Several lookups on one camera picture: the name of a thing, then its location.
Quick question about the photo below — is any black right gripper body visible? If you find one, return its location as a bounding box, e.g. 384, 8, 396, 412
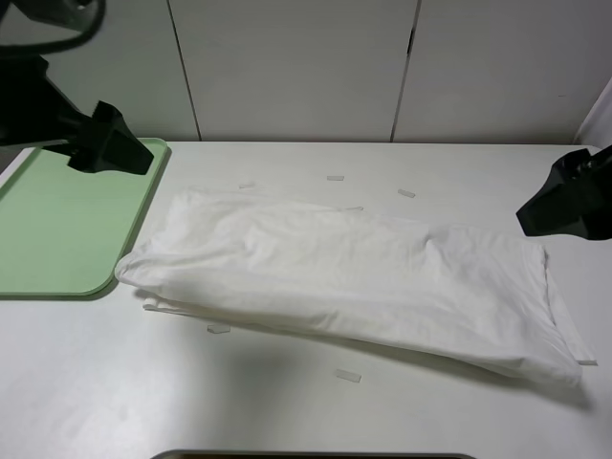
580, 145, 612, 191

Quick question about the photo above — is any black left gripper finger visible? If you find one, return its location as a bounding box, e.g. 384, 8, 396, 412
68, 101, 153, 175

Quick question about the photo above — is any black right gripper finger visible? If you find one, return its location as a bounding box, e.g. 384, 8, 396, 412
516, 148, 612, 239

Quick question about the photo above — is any white short sleeve t-shirt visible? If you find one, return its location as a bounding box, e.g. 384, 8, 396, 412
115, 189, 595, 386

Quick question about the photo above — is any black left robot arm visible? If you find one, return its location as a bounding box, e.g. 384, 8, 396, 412
1, 1, 153, 175

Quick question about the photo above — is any green plastic tray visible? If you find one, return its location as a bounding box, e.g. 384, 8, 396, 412
1, 139, 168, 297

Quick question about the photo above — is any clear tape piece front middle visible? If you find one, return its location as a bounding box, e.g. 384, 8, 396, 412
335, 369, 361, 383

